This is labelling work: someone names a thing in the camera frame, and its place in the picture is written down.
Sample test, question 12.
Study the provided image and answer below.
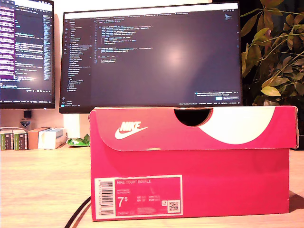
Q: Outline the monitor with purple text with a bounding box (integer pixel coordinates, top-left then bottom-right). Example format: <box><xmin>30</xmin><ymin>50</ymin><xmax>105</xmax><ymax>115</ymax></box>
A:
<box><xmin>0</xmin><ymin>0</ymin><xmax>56</xmax><ymax>110</ymax></box>

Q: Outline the red Nike shoebox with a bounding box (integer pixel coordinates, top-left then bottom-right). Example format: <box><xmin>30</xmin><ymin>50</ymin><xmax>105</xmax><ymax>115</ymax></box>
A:
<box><xmin>89</xmin><ymin>105</ymin><xmax>299</xmax><ymax>222</ymax></box>

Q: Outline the brown cardboard box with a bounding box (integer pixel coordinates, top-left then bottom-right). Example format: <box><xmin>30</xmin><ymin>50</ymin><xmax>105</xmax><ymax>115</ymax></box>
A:
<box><xmin>27</xmin><ymin>127</ymin><xmax>52</xmax><ymax>150</ymax></box>

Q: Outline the black cable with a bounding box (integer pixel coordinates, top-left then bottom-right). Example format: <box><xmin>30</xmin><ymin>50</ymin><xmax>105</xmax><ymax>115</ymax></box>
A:
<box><xmin>63</xmin><ymin>196</ymin><xmax>92</xmax><ymax>228</ymax></box>

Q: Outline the black rectangular planter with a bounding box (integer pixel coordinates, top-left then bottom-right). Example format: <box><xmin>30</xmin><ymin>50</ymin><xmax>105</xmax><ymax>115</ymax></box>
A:
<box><xmin>294</xmin><ymin>104</ymin><xmax>304</xmax><ymax>151</ymax></box>

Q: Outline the wide black computer monitor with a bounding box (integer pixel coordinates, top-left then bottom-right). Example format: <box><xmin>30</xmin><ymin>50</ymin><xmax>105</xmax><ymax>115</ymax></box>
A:
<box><xmin>58</xmin><ymin>1</ymin><xmax>244</xmax><ymax>114</ymax></box>

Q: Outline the white box with blue side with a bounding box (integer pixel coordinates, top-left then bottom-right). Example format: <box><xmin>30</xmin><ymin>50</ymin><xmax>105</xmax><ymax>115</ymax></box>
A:
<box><xmin>38</xmin><ymin>127</ymin><xmax>68</xmax><ymax>150</ymax></box>

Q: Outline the large leafy green plant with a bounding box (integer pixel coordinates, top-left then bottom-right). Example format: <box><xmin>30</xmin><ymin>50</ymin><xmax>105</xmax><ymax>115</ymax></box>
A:
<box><xmin>240</xmin><ymin>0</ymin><xmax>304</xmax><ymax>107</ymax></box>

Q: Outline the green plastic packet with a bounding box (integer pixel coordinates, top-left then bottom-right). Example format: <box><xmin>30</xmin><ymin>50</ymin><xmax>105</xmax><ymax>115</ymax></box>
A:
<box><xmin>66</xmin><ymin>133</ymin><xmax>91</xmax><ymax>147</ymax></box>

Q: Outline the small green and white box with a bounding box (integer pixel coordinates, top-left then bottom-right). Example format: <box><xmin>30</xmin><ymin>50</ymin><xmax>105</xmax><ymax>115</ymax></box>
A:
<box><xmin>12</xmin><ymin>130</ymin><xmax>29</xmax><ymax>151</ymax></box>
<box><xmin>0</xmin><ymin>130</ymin><xmax>14</xmax><ymax>151</ymax></box>

